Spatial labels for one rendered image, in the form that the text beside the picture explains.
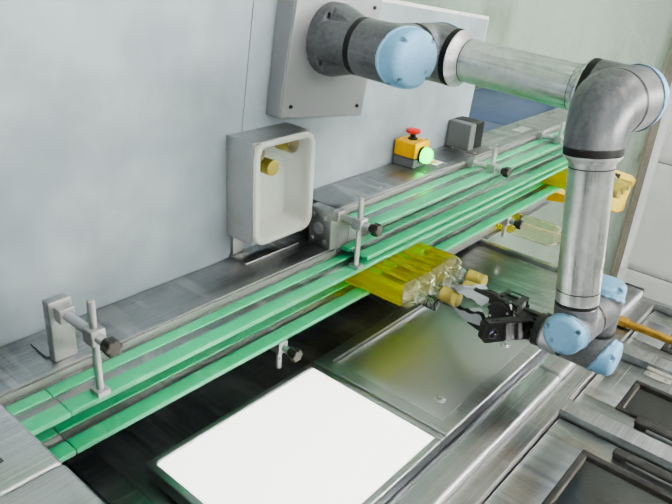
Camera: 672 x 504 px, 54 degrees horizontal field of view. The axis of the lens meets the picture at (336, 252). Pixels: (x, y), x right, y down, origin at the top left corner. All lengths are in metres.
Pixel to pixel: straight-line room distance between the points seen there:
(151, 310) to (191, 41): 0.50
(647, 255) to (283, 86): 6.59
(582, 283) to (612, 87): 0.33
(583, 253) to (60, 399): 0.88
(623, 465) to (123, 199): 1.07
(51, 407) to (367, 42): 0.85
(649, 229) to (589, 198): 6.48
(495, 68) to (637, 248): 6.47
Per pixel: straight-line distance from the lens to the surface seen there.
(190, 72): 1.30
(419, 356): 1.52
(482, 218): 2.07
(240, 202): 1.39
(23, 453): 0.76
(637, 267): 7.81
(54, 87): 1.15
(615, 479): 1.41
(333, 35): 1.39
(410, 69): 1.33
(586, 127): 1.14
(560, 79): 1.30
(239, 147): 1.36
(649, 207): 7.58
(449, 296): 1.50
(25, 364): 1.19
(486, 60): 1.37
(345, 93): 1.55
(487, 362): 1.54
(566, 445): 1.44
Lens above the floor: 1.75
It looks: 34 degrees down
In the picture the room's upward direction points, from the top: 113 degrees clockwise
